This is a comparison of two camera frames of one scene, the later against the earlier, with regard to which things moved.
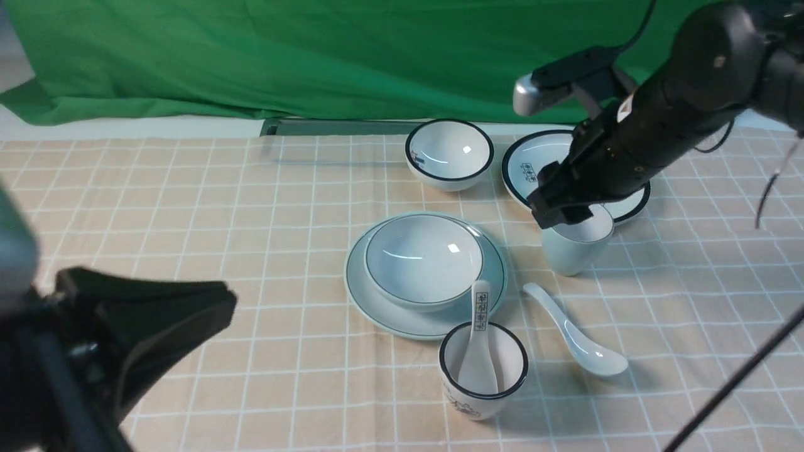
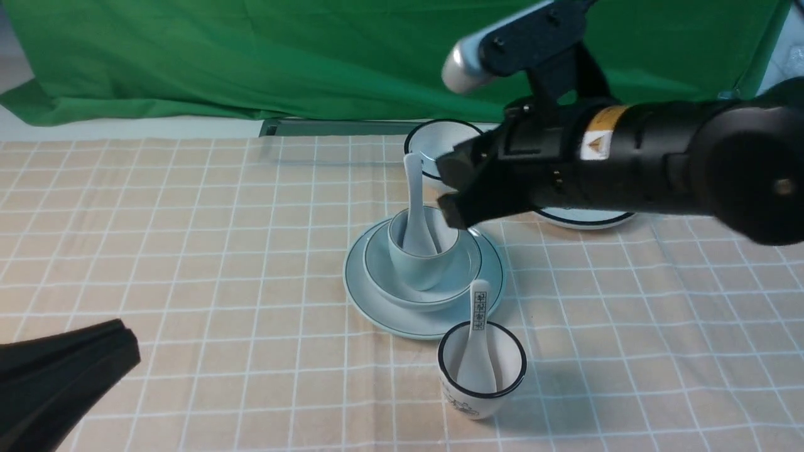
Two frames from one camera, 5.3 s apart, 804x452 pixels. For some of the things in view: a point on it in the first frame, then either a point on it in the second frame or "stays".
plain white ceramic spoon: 592,354 -> 419,240
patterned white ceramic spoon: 477,374 stays
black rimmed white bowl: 448,155 stays
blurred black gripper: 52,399 -> 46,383
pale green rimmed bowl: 423,262 stays
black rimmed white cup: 512,365 stays
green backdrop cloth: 116,61 stays
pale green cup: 578,248 -> 423,272
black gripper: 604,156 -> 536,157
